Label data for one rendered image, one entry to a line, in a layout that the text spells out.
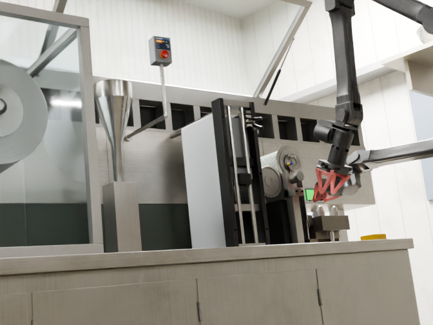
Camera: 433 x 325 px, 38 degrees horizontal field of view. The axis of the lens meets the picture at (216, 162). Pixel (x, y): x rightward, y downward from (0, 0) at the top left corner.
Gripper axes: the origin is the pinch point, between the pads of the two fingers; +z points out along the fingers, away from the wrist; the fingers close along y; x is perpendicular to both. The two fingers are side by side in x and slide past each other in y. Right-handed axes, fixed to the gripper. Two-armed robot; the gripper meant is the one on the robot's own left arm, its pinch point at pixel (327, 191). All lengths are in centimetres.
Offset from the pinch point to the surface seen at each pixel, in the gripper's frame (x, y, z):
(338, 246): -3.1, -19.5, 20.4
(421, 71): -131, -252, -57
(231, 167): -38.0, 6.0, 4.6
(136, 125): -90, 13, 3
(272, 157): -51, -28, 2
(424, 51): -120, -230, -69
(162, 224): -69, 5, 38
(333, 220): -28, -49, 20
